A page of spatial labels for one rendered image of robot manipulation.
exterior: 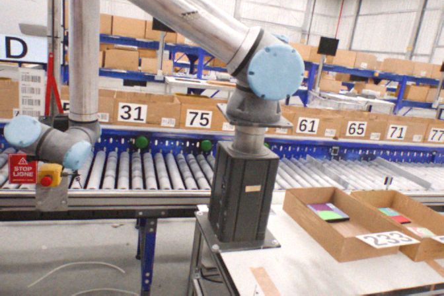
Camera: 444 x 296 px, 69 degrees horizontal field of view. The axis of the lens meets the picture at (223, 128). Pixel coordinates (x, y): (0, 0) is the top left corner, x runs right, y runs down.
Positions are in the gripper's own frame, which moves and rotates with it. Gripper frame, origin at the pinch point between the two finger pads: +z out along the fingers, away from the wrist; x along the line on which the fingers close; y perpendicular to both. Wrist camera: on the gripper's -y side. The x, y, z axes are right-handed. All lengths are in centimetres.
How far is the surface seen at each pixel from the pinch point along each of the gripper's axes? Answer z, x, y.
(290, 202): -7, 97, 21
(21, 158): 6.5, -10.3, 3.3
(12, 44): -7.2, -14.9, -37.6
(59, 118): -6.7, 3.8, -10.1
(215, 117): 55, 82, -34
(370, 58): 413, 561, -319
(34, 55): -3.7, -8.2, -35.9
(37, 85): -7.2, -4.7, -22.1
